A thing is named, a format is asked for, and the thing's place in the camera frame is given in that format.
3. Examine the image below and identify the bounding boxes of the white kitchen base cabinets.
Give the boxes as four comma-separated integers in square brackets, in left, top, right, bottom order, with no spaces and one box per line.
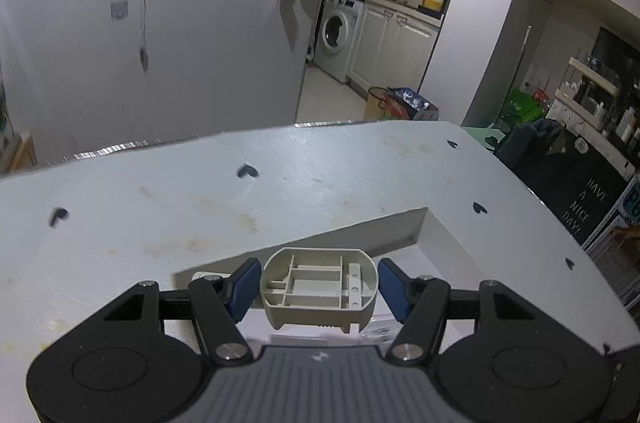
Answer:
[345,0,441,102]

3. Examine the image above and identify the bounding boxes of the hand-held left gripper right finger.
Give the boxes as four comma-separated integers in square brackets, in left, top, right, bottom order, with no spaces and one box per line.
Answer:
[377,258,539,364]

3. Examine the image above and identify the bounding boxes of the green bag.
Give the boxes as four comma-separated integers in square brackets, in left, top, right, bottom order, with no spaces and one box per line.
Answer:
[502,88,549,125]

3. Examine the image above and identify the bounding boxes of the shelf with bottles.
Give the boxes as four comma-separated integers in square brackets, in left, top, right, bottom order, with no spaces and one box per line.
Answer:
[566,47,640,165]

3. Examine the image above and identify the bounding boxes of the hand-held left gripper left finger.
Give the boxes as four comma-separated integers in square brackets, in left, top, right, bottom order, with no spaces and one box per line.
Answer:
[101,257,263,365]

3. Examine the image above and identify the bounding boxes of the white plastic suction holder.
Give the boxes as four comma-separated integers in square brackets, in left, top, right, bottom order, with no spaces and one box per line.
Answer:
[259,247,379,334]

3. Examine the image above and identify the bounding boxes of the white cardboard box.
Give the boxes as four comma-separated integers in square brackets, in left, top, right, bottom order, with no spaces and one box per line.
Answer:
[172,206,490,354]

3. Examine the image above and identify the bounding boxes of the cardboard box with bags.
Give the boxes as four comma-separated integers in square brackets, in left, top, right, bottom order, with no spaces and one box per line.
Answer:
[363,85,440,123]

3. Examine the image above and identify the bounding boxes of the black chalkboard sign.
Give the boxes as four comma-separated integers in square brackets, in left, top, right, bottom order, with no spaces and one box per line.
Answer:
[549,142,637,245]

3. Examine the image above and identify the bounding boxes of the dark cloth on chair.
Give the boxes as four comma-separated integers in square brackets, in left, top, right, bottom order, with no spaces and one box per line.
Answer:
[494,118,569,190]

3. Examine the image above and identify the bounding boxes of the hanging cord with keys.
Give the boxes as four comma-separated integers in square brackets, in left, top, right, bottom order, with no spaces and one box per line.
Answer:
[136,0,161,73]

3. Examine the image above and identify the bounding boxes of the white washing machine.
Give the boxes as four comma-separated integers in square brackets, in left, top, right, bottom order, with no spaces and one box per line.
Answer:
[313,0,365,84]

